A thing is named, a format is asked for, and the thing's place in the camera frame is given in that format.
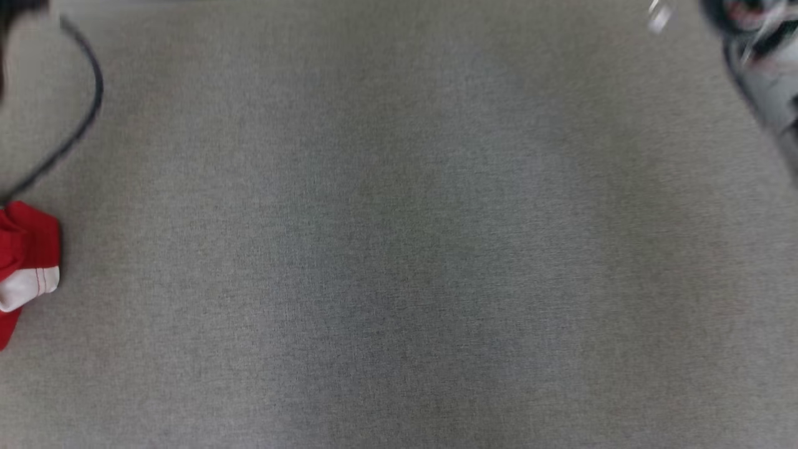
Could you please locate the red shorts with white trim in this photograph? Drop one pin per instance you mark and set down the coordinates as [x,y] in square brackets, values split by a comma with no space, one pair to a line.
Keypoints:
[28,240]

